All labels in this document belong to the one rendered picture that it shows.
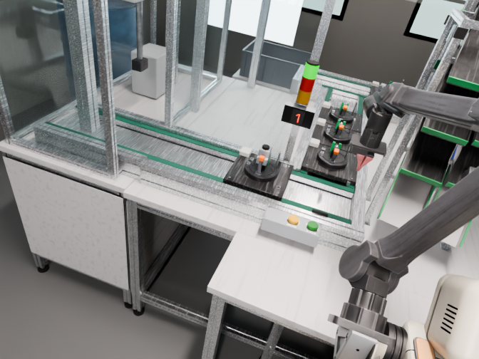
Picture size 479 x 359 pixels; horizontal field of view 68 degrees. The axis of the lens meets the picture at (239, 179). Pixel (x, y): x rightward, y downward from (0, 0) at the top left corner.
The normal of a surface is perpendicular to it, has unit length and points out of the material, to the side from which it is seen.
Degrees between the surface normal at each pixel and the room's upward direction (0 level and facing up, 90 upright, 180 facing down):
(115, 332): 0
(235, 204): 90
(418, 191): 45
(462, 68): 25
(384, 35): 90
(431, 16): 90
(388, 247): 59
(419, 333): 8
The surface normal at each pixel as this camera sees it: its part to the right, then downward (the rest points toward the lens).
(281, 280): 0.14, -0.79
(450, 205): -0.88, -0.39
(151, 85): -0.31, 0.54
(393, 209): -0.22, -0.22
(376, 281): 0.32, -0.14
